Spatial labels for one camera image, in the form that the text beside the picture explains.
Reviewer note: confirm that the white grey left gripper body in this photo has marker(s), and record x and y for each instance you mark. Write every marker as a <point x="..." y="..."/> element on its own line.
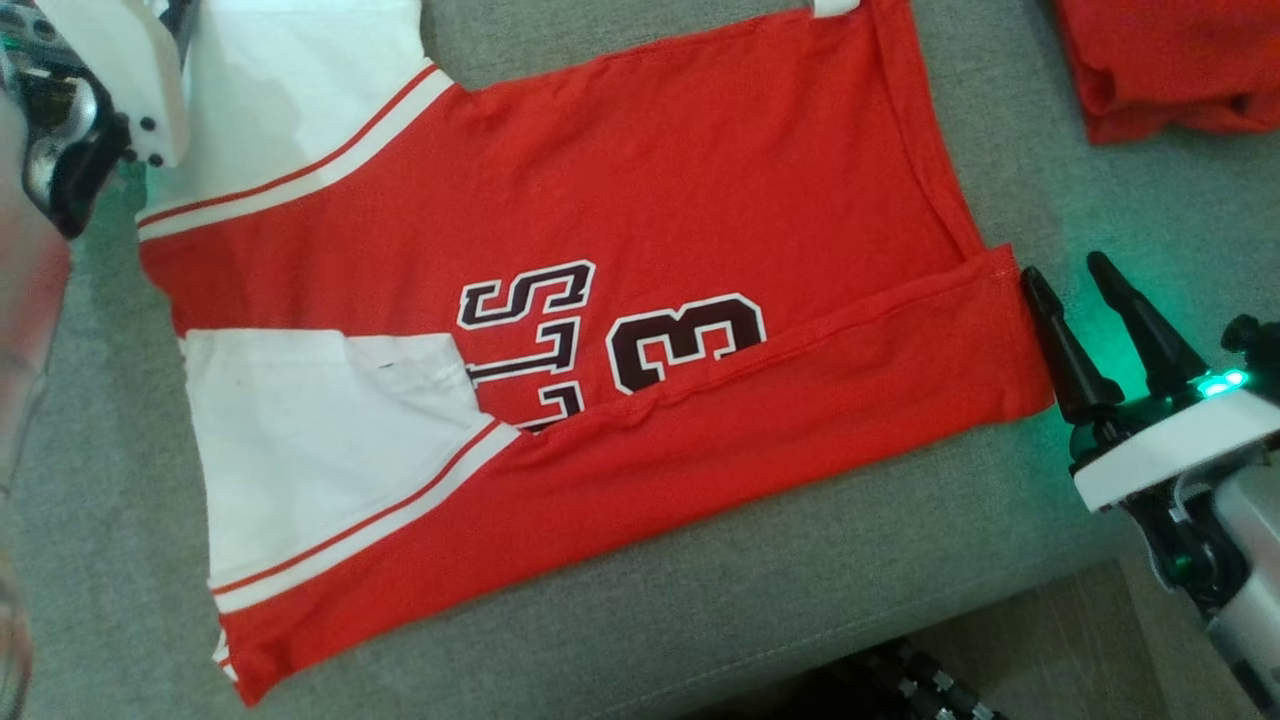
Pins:
<point x="110" y="70"/>

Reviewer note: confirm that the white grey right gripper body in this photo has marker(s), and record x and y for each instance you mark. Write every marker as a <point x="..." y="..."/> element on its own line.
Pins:
<point x="1180" y="450"/>

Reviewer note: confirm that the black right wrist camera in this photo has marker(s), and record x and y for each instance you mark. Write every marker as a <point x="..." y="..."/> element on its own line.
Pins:
<point x="1255" y="350"/>

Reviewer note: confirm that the grey fabric sofa seat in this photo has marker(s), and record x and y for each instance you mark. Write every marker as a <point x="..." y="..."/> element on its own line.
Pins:
<point x="700" y="620"/>

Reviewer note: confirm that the red white basketball jersey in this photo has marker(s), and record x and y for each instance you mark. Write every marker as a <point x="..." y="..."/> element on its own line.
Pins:
<point x="700" y="180"/>

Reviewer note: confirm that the black bolted robot base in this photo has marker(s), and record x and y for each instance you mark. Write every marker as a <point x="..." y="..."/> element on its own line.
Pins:
<point x="880" y="685"/>

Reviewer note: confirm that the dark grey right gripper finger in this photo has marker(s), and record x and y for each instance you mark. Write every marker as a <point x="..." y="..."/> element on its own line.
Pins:
<point x="1150" y="330"/>
<point x="1065" y="350"/>

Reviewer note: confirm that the red garment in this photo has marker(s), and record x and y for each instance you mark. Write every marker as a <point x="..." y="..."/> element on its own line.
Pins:
<point x="1170" y="60"/>

